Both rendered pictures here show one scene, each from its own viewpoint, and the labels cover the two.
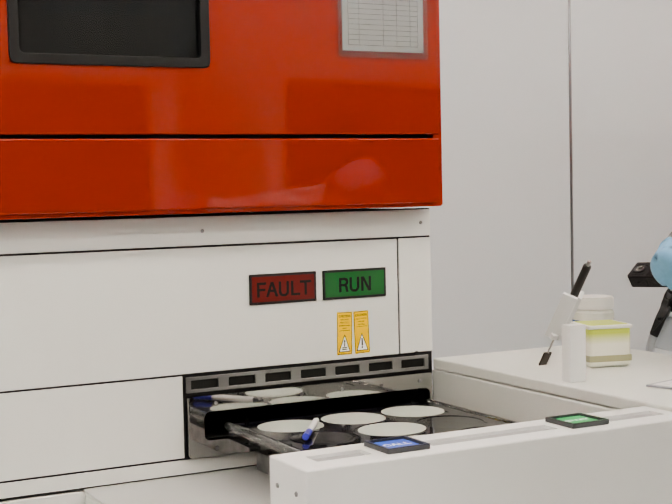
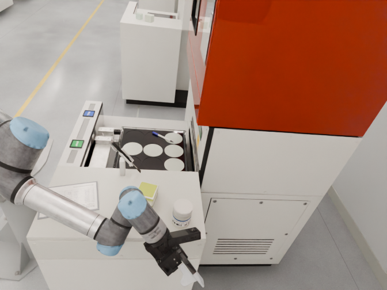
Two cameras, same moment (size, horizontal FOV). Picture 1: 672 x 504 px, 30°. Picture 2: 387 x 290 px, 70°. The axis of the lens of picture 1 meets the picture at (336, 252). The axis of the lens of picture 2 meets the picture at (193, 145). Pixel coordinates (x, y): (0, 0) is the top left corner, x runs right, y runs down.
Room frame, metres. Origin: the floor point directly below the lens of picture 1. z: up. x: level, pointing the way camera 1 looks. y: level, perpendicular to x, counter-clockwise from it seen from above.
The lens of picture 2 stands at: (2.35, -1.04, 1.86)
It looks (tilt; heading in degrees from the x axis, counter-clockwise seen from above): 39 degrees down; 107
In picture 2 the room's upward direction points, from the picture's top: 10 degrees clockwise
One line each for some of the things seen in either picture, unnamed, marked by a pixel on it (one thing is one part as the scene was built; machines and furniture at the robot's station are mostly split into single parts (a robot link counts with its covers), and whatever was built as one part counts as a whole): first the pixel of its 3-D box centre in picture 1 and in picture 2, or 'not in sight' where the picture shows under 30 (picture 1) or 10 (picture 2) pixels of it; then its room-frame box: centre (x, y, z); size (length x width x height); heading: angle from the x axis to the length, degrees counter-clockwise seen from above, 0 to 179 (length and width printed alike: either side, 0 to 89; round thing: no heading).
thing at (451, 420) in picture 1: (388, 431); (153, 149); (1.84, -0.07, 0.90); 0.34 x 0.34 x 0.01; 28
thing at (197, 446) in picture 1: (315, 412); (192, 150); (2.01, 0.04, 0.89); 0.44 x 0.02 x 0.10; 118
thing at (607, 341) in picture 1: (601, 343); (146, 194); (2.00, -0.42, 1.00); 0.07 x 0.07 x 0.07; 13
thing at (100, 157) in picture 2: not in sight; (101, 153); (1.61, -0.21, 0.87); 0.36 x 0.08 x 0.03; 118
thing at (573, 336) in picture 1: (566, 335); (126, 162); (1.85, -0.34, 1.03); 0.06 x 0.04 x 0.13; 28
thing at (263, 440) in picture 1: (278, 446); (154, 129); (1.75, 0.09, 0.90); 0.37 x 0.01 x 0.01; 28
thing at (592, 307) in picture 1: (593, 323); (181, 213); (2.17, -0.44, 1.01); 0.07 x 0.07 x 0.10
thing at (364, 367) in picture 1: (312, 372); (194, 141); (2.02, 0.04, 0.96); 0.44 x 0.01 x 0.02; 118
